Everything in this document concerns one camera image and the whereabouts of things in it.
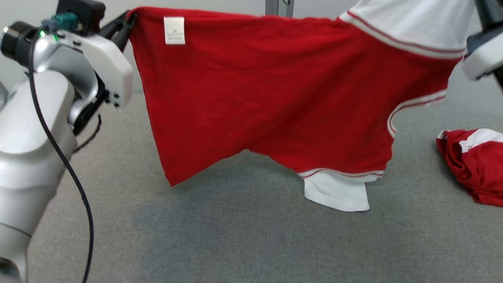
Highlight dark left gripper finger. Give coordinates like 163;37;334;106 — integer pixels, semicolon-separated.
100;11;132;40
113;14;138;51

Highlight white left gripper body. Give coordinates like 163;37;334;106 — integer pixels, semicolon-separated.
33;29;134;108

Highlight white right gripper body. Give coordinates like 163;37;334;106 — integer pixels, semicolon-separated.
462;31;503;81

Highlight red shorts with white stripe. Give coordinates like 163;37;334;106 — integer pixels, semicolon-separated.
436;128;503;208

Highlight red white jersey shirt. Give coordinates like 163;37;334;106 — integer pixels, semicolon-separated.
127;0;478;213

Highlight teal left cable connector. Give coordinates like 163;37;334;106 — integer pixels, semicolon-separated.
41;13;79;34

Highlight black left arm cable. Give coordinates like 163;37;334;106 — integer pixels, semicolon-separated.
26;39;103;283

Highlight grey metal post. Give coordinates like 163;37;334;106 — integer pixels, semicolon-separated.
265;0;294;17

